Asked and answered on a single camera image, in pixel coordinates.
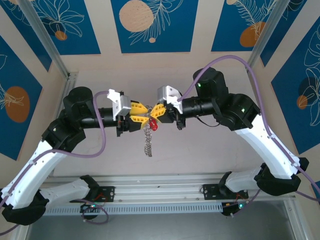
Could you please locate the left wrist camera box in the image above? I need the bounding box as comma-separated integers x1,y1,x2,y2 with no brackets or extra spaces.
106,88,132,120

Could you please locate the aluminium rail base frame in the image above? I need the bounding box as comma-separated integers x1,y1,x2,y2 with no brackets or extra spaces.
21,174,300,208

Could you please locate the black controller board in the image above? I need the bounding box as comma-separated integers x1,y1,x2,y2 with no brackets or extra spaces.
79,202,101,214
221,201,249,218

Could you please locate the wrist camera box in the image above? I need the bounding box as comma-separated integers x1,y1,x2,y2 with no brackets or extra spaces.
155,85,184,113
106,88,132,120

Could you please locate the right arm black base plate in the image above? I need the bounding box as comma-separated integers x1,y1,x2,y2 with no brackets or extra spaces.
201,183,250,201

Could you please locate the aluminium frame leg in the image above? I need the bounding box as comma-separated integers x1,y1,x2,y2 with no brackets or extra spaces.
283,199,309,240
11,223,32,240

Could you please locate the key with red tag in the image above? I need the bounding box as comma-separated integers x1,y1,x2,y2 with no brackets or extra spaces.
149,118,160,132

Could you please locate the aluminium frame post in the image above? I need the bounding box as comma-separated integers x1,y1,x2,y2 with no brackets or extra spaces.
244,0,294,73
17,0,71,79

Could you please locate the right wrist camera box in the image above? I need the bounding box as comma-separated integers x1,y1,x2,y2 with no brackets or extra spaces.
155,85,184,113

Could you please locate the large metal keyring holder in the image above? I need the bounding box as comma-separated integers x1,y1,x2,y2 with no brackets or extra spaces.
142,106,155,158

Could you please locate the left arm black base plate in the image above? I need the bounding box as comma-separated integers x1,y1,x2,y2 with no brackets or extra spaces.
69,186,116,203

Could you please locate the aluminium side rail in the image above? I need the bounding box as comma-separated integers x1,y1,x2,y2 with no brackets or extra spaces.
53,71,79,121

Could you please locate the grey slotted cable duct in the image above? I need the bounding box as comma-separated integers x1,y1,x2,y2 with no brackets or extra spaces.
31,202,224,217

